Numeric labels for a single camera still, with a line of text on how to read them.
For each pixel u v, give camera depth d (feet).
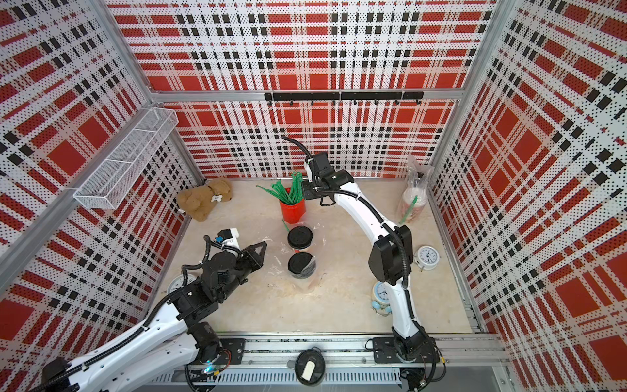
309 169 2.36
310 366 2.06
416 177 2.97
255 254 2.17
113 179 2.36
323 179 2.11
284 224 3.26
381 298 2.65
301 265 2.42
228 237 2.15
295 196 3.24
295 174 4.17
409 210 3.06
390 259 1.72
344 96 2.96
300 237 2.65
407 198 3.01
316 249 2.60
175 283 2.76
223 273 1.78
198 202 3.26
